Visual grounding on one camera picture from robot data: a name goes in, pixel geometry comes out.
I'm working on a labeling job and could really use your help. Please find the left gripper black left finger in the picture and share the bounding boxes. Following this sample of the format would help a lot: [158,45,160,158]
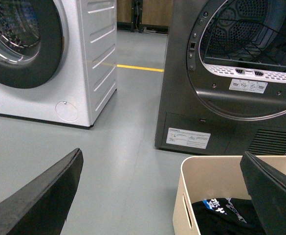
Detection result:
[0,148,84,235]

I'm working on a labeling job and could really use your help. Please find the dark grey tumble dryer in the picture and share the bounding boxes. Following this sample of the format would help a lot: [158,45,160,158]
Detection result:
[154,0,286,155]

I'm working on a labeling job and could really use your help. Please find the white power strip on floor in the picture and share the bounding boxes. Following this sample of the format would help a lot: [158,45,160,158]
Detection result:
[142,26,168,35]

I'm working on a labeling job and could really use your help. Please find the white front-load washing machine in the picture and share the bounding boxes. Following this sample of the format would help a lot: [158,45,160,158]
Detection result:
[0,0,117,127]

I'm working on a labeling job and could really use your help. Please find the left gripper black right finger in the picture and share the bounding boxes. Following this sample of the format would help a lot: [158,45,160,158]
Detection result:
[240,151,286,235]

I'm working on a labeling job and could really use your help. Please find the black metal stand legs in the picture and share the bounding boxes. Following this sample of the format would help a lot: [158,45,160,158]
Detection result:
[131,0,143,33]

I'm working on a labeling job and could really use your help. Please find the beige plastic laundry hamper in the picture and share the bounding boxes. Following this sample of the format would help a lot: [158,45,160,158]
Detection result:
[172,155,286,235]

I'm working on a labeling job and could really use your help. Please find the black printed t-shirt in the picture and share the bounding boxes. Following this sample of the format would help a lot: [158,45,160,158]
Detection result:
[192,198,265,235]

